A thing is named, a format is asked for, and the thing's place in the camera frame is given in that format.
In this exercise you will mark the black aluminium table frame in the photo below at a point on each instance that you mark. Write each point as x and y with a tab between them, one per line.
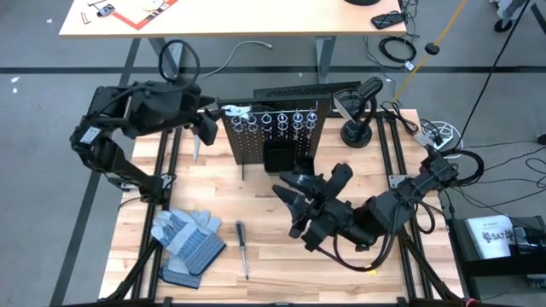
168	149

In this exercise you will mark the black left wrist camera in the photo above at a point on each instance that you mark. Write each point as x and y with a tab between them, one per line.
209	132

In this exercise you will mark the black perforated panel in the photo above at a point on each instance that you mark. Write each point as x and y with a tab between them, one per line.
307	89

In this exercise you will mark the black smartphone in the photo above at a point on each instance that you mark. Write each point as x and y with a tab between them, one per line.
387	20

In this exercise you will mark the small black-grey device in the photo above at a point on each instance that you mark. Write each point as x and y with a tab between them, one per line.
105	10

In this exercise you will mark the cart with black wheel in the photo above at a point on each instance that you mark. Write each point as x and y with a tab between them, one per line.
503	23

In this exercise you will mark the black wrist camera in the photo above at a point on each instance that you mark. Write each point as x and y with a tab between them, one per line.
340	177
209	132

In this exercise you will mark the black round base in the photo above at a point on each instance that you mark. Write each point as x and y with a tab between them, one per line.
362	2

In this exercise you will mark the red-bordered white mat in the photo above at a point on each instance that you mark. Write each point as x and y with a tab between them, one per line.
141	15

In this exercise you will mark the black equipment cart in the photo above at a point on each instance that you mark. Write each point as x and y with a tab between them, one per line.
490	268

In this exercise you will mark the metal allen key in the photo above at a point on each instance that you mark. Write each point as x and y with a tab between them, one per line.
85	18

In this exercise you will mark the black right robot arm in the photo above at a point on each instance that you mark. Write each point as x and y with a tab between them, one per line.
405	200

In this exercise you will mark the small black plastic bin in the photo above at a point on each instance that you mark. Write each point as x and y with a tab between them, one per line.
305	164

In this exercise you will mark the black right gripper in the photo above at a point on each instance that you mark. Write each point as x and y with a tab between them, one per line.
324	221

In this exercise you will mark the large black plastic bin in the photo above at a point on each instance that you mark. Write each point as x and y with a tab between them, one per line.
279	155

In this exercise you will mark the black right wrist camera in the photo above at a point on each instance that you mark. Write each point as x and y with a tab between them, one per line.
340	177

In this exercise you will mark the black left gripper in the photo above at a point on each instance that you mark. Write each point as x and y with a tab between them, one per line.
198	106

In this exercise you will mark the white label box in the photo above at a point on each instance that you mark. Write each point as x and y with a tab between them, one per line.
490	236

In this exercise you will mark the black metal pegboard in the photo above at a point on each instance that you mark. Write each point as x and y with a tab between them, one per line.
251	145

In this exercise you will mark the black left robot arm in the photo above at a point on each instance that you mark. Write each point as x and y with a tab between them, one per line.
141	111

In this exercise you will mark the light wood table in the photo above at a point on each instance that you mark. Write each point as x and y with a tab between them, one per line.
234	17

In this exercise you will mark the blue-striped grey work glove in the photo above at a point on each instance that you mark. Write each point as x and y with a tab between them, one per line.
187	239
179	279

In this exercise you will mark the white power strip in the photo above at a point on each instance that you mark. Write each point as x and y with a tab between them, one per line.
422	137

